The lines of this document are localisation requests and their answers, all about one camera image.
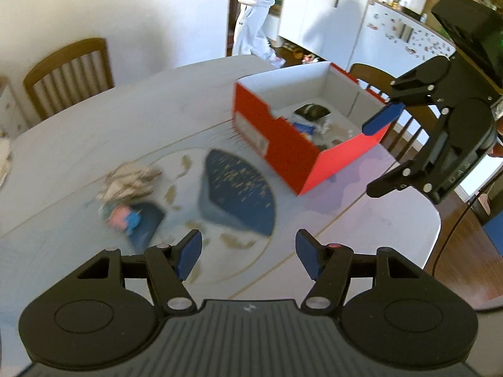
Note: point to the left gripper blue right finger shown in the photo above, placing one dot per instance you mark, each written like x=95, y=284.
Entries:
x=316, y=257

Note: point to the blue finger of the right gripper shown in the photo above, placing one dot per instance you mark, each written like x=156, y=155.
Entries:
x=398, y=179
x=388, y=114

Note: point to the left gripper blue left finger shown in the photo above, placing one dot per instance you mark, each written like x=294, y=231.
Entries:
x=180, y=259

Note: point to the dark snack bag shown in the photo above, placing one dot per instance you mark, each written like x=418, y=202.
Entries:
x=312, y=112

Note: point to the blue soda biscuit packet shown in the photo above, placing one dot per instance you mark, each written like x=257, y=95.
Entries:
x=304, y=128

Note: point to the bag of cotton swabs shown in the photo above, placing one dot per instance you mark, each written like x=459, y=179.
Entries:
x=332, y=134

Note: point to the pink blue plush toy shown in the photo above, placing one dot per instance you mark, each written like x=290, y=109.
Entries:
x=123, y=218

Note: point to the red cardboard shoe box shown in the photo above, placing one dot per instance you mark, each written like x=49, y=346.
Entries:
x=306, y=121

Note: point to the silver crumpled snack bag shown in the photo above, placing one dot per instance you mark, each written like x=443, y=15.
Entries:
x=127, y=181

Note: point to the white shelving cabinet unit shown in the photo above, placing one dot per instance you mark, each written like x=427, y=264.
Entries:
x=392, y=35

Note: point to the person in white clothes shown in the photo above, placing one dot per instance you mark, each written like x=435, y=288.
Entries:
x=249, y=38

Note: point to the wooden chair behind table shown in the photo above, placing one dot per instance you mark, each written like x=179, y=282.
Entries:
x=68, y=76

